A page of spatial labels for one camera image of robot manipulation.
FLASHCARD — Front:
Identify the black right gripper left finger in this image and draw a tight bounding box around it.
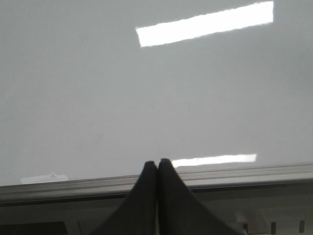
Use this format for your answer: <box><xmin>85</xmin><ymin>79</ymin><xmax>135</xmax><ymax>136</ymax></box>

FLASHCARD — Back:
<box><xmin>91</xmin><ymin>161</ymin><xmax>157</xmax><ymax>235</ymax></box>

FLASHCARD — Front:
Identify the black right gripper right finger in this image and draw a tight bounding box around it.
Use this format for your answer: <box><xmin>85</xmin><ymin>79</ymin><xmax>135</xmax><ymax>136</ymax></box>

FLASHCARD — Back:
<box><xmin>158</xmin><ymin>159</ymin><xmax>239</xmax><ymax>235</ymax></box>

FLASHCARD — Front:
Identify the white whiteboard with aluminium frame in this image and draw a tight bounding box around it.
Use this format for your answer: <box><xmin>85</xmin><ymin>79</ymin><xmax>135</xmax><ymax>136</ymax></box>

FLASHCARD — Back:
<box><xmin>0</xmin><ymin>0</ymin><xmax>313</xmax><ymax>205</ymax></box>

